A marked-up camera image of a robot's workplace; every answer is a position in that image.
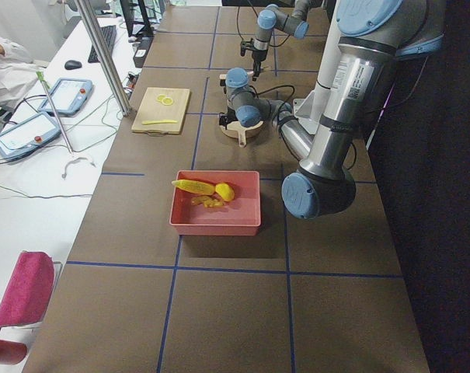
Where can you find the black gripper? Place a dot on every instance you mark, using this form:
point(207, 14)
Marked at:
point(233, 125)
point(258, 56)

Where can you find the yellow toy potato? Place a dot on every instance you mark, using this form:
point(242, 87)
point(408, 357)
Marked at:
point(225, 191)

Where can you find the yellow toy corn cob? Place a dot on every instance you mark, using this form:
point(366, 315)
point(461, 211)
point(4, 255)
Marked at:
point(194, 186)

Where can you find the brown toy ginger root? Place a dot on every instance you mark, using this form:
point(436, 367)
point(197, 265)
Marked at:
point(206, 201)

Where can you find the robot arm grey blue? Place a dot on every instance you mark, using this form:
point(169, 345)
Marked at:
point(272, 18)
point(365, 40)

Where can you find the pink plastic bin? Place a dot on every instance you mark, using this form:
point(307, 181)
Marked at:
point(241, 216)

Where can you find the lower toy lemon slice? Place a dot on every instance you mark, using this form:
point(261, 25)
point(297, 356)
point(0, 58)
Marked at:
point(167, 101)

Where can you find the yellow plastic toy knife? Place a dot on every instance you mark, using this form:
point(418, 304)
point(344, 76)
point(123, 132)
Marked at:
point(155, 122)

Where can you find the wooden cutting board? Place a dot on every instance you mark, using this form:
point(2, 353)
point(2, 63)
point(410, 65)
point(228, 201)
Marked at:
point(151, 109)

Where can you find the far teach pendant tablet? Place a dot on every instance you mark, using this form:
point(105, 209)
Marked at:
point(70, 95)

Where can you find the teach pendant tablet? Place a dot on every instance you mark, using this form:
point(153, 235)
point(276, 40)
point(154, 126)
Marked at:
point(70, 95)
point(29, 135)

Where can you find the black computer mouse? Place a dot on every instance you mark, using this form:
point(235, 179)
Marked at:
point(72, 65)

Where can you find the metal grabber stick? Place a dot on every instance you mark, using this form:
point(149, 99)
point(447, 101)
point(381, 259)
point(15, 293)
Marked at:
point(73, 157)

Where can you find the near teach pendant tablet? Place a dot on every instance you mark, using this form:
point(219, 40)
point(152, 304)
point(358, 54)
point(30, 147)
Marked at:
point(29, 135)

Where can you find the person in white coat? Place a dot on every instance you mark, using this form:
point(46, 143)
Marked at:
point(18, 74)

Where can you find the magenta cloth on stand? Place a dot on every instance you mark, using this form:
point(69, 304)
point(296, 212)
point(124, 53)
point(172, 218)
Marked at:
point(28, 291)

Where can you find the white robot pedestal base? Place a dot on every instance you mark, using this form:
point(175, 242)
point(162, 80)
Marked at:
point(308, 105)

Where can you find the aluminium frame post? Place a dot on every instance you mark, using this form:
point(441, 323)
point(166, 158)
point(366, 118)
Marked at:
point(105, 59)

